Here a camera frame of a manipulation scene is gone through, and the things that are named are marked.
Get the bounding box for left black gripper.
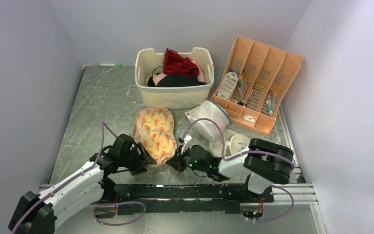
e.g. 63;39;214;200
119;141;157;176

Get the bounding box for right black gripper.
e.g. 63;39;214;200
166;144;209;173

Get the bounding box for floral pink laundry bag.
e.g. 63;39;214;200
133;107;177;167

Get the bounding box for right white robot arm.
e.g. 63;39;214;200
166;138;295;202

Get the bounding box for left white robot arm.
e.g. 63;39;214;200
8;134;157;234

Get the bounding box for white mesh cylinder laundry bag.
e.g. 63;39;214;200
185;100;231;142

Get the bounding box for cream plastic laundry basket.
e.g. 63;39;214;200
134;47;214;109

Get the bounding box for black garment in basket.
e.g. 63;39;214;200
147;73;207;88

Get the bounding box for small white label card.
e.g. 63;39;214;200
243;115;256;123

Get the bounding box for pink garment in basket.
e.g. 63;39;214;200
152;58;206;85

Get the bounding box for white labelled bottle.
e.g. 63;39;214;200
216;70;239;100

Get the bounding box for white green marker pen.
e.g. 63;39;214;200
100;63;121;67

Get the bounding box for red lace garment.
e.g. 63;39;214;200
162;48;199;77

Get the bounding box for pens in organizer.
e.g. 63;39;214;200
237;69;253;106

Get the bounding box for white glue stick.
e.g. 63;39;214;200
265;100;274;116

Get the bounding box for orange desk file organizer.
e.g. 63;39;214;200
211;36;303;137

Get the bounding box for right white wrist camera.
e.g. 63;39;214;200
179;134;192;154

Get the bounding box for black metal base rail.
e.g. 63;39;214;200
35;182;317;217

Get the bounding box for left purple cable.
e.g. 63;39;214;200
11;122;146;234

